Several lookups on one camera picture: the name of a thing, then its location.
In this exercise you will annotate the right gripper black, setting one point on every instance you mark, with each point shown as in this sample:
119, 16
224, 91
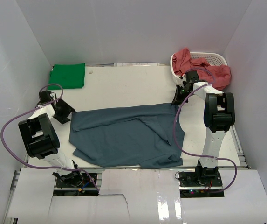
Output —
176, 97

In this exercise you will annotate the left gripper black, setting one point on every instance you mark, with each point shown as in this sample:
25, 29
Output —
67, 109

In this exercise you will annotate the blue t shirt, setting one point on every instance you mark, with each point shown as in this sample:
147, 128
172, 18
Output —
128, 136

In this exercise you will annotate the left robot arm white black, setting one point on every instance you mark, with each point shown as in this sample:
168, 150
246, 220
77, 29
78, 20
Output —
42, 142

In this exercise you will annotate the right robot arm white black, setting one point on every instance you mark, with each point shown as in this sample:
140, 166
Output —
219, 117

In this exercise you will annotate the red t shirt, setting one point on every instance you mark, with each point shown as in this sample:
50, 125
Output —
220, 76

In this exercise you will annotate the folded green t shirt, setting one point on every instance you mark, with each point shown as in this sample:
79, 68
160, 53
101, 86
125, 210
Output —
67, 76

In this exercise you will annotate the white perforated plastic basket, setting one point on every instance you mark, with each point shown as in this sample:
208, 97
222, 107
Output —
212, 58

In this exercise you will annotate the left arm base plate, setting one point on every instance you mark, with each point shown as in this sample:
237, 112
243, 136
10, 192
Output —
81, 187

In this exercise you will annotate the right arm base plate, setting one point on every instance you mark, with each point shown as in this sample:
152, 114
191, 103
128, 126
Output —
191, 186

